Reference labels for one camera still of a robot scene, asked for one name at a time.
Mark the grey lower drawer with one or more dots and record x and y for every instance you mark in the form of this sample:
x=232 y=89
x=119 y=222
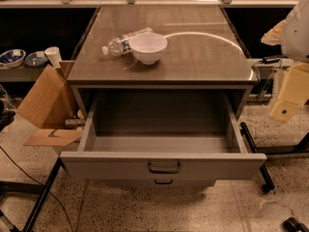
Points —
x=160 y=183

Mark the white bowl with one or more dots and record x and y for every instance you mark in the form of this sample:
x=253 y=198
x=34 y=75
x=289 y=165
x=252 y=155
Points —
x=148 y=48

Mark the black caster wheel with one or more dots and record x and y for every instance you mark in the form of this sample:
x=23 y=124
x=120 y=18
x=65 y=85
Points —
x=293 y=225

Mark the blue patterned bowl left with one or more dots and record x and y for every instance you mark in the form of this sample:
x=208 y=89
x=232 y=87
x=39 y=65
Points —
x=12 y=58

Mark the grey top drawer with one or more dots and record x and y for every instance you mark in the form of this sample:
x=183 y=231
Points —
x=162 y=135

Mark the brown cardboard box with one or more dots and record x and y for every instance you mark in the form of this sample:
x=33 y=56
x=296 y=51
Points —
x=47 y=106

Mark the black left frame leg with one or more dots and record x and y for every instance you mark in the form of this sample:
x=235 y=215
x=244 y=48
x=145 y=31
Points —
x=43 y=194

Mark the grey drawer cabinet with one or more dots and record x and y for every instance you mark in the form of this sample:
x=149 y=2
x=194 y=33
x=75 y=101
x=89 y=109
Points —
x=202 y=51

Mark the white paper cup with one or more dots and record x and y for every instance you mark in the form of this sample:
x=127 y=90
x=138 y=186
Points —
x=54 y=56

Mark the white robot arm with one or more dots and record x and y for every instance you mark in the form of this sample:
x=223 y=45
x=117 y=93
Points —
x=292 y=34

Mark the black power adapter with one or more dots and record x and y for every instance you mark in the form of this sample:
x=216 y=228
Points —
x=272 y=59

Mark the grey drawer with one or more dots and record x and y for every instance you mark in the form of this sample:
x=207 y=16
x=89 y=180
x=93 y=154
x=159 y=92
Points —
x=160 y=183
x=162 y=135

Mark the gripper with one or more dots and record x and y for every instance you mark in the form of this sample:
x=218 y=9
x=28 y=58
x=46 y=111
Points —
x=296 y=36

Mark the clear plastic water bottle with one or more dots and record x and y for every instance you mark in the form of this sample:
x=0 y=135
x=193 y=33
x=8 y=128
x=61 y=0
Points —
x=120 y=45

